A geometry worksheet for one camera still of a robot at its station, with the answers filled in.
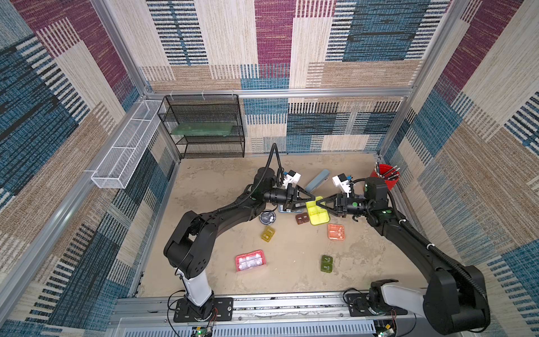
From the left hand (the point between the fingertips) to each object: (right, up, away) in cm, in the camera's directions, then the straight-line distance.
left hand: (313, 203), depth 73 cm
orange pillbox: (+13, -15, +18) cm, 27 cm away
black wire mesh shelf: (-45, +41, +28) cm, 67 cm away
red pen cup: (+37, +10, +21) cm, 44 cm away
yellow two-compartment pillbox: (-16, -15, +16) cm, 27 cm away
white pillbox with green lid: (+1, -4, 0) cm, 4 cm away
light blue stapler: (+7, +6, +31) cm, 33 cm away
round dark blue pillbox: (-16, -9, +22) cm, 29 cm away
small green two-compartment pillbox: (+7, -25, +10) cm, 28 cm away
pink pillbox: (-23, -24, +10) cm, 34 cm away
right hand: (+3, -2, +1) cm, 3 cm away
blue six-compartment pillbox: (-11, -3, +3) cm, 12 cm away
